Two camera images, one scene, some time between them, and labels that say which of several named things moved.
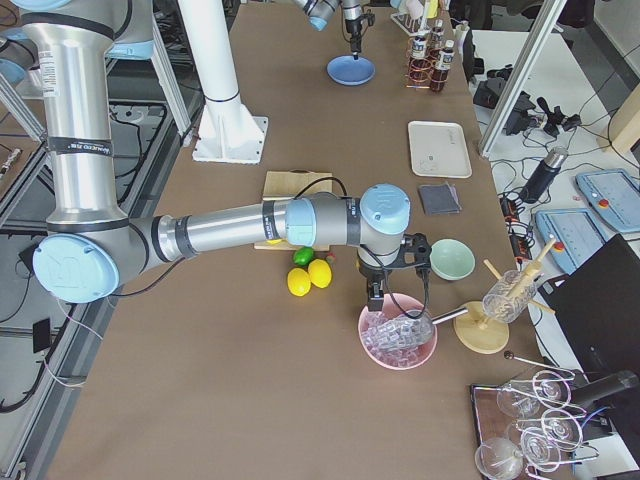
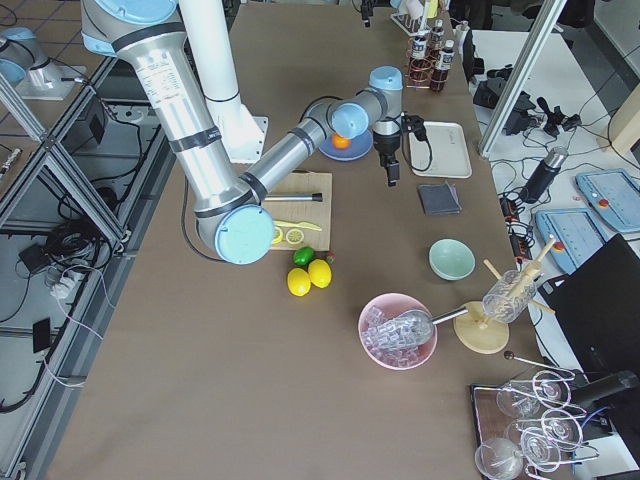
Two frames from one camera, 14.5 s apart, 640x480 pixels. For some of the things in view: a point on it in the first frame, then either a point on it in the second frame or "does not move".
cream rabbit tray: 439,149 does not move
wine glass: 497,459 does not move
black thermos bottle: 544,176 does not move
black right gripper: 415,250 → 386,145
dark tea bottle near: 440,76 does not move
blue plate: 348,71 → 359,147
